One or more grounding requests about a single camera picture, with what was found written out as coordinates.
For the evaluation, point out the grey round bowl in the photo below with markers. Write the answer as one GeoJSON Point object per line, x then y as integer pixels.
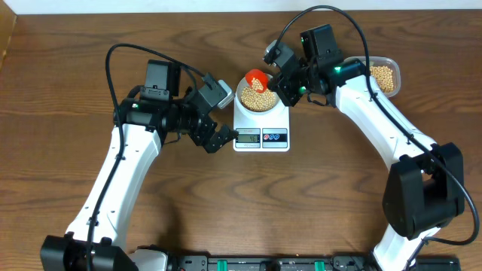
{"type": "Point", "coordinates": [238, 103]}

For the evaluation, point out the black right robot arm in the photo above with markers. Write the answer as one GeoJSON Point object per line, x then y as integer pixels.
{"type": "Point", "coordinates": [425, 187]}

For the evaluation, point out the orange measuring scoop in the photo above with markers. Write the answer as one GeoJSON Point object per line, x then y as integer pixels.
{"type": "Point", "coordinates": [257, 80]}

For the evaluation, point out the soybeans in grey bowl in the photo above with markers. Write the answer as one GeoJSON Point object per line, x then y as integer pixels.
{"type": "Point", "coordinates": [258, 102]}

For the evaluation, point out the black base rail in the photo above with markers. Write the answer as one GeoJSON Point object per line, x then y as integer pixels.
{"type": "Point", "coordinates": [201, 262]}

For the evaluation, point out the white digital kitchen scale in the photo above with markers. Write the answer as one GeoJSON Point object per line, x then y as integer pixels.
{"type": "Point", "coordinates": [266, 131]}

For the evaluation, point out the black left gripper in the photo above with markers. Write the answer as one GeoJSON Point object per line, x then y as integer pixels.
{"type": "Point", "coordinates": [199, 135]}

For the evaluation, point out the clear plastic container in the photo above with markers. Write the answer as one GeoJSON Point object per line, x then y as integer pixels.
{"type": "Point", "coordinates": [357, 86]}

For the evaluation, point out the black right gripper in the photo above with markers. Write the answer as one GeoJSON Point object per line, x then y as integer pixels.
{"type": "Point", "coordinates": [282, 87]}

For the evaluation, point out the pile of soybeans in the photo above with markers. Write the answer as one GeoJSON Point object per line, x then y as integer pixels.
{"type": "Point", "coordinates": [384, 77]}

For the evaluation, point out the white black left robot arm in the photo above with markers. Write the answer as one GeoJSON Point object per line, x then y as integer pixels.
{"type": "Point", "coordinates": [97, 237]}

